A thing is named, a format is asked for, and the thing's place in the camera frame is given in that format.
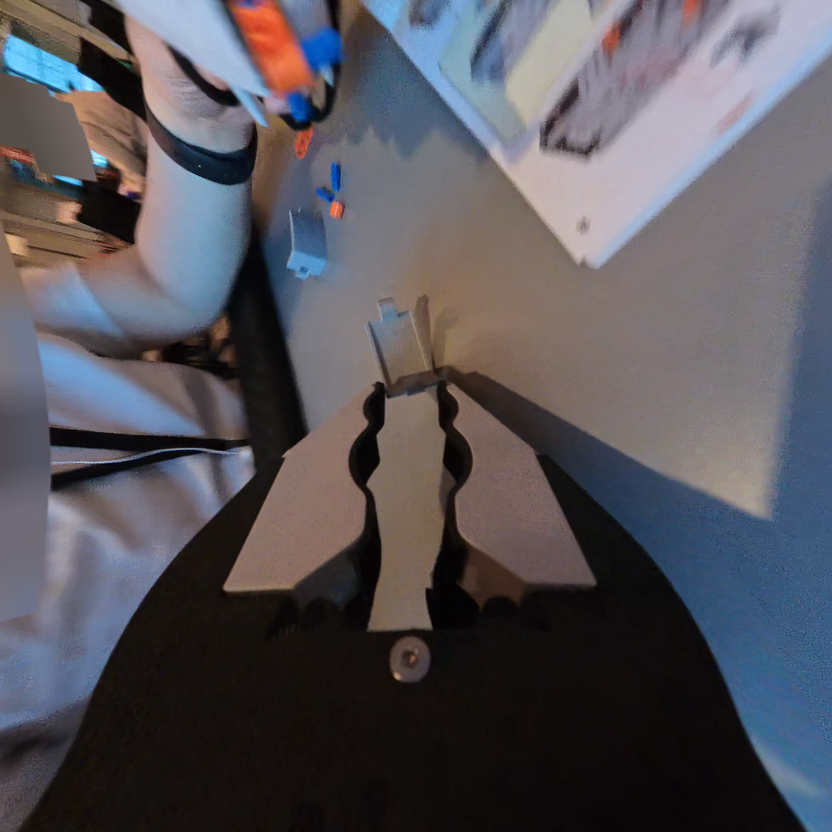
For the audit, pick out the grey curved panel brick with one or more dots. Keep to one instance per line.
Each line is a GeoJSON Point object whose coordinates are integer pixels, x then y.
{"type": "Point", "coordinates": [307, 244]}
{"type": "Point", "coordinates": [403, 351]}

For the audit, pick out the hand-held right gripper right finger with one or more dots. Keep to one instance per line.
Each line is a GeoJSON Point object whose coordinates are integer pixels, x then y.
{"type": "Point", "coordinates": [513, 520]}

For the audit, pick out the orange connector brick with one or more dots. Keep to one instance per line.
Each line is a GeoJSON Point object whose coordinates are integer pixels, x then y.
{"type": "Point", "coordinates": [273, 45]}

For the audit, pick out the person's left hand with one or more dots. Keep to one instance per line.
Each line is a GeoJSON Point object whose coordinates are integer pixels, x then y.
{"type": "Point", "coordinates": [188, 123]}

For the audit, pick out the person's left forearm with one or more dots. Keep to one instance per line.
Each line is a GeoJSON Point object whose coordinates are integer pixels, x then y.
{"type": "Point", "coordinates": [182, 247]}

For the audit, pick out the white instruction booklet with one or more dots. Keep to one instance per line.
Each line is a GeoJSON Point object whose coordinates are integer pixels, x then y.
{"type": "Point", "coordinates": [650, 182]}

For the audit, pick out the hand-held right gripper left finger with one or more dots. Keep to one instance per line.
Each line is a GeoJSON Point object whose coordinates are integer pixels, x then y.
{"type": "Point", "coordinates": [305, 520]}

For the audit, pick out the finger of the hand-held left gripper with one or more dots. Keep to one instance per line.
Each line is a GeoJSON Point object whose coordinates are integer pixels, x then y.
{"type": "Point", "coordinates": [188, 26]}
{"type": "Point", "coordinates": [333, 97]}

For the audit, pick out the black wristband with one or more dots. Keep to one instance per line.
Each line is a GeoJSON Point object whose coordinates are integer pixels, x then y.
{"type": "Point", "coordinates": [208, 166]}

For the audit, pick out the short blue pin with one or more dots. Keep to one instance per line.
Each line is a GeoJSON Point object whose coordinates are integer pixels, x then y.
{"type": "Point", "coordinates": [325, 194]}
{"type": "Point", "coordinates": [300, 107]}
{"type": "Point", "coordinates": [323, 49]}

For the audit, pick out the orange short beam brick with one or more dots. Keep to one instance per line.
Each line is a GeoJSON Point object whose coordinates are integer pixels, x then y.
{"type": "Point", "coordinates": [303, 142]}

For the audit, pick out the grey desk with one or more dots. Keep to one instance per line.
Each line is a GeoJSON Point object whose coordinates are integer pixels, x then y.
{"type": "Point", "coordinates": [585, 390]}

